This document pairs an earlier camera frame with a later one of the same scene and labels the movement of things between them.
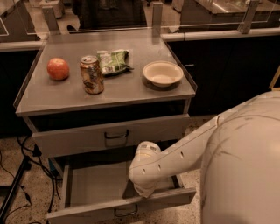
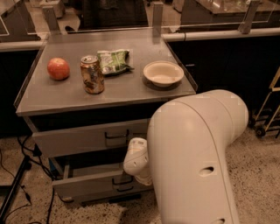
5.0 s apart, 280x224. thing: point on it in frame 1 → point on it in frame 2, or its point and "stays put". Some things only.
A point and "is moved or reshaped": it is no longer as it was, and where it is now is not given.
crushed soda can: [92, 74] stays put
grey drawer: [106, 188] is moved or reshaped
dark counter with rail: [227, 66] stays put
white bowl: [163, 73] stays put
